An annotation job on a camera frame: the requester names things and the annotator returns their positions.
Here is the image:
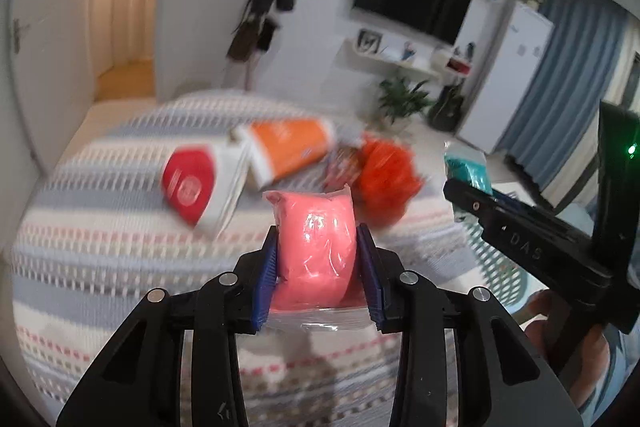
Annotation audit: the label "teal snack packet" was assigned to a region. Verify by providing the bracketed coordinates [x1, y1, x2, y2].
[444, 141, 492, 195]

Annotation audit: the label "orange plastic bag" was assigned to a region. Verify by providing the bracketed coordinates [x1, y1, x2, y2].
[355, 134, 424, 229]

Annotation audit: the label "red and white paper cup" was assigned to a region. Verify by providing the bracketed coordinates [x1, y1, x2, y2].
[160, 143, 250, 239]

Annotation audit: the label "pink snack pack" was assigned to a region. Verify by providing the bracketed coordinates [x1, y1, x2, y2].
[264, 186, 364, 312]

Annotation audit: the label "black device with green light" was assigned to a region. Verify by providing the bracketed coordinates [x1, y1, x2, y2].
[544, 102, 639, 388]

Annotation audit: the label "light blue perforated basket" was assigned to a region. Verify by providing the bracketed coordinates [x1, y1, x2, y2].
[462, 221, 529, 314]

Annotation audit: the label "striped woven sofa cover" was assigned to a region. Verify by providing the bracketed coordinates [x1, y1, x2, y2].
[8, 89, 467, 427]

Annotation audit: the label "blue window curtains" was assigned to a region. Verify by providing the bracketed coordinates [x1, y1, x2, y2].
[498, 0, 639, 209]

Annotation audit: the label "black acoustic guitar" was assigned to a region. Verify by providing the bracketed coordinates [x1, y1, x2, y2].
[427, 83, 464, 132]

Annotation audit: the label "white refrigerator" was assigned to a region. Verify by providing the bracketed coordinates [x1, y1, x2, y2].
[457, 1, 553, 154]

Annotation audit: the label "green potted plant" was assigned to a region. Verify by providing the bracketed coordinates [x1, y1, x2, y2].
[378, 77, 434, 132]

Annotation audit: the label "red snack packet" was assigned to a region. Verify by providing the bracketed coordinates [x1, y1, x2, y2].
[323, 145, 361, 192]

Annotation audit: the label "orange and white paper cup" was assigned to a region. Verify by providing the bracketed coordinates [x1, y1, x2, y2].
[231, 118, 336, 190]

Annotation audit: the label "framed butterfly picture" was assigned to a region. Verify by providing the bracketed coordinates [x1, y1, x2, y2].
[356, 28, 383, 54]

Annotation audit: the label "pink coat stand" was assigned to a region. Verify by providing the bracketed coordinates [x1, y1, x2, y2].
[244, 55, 259, 92]

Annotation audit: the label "brown hanging bag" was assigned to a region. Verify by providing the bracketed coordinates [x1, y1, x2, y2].
[227, 15, 279, 63]

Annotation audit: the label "white curved wall shelf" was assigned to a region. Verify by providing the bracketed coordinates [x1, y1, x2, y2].
[344, 38, 442, 80]

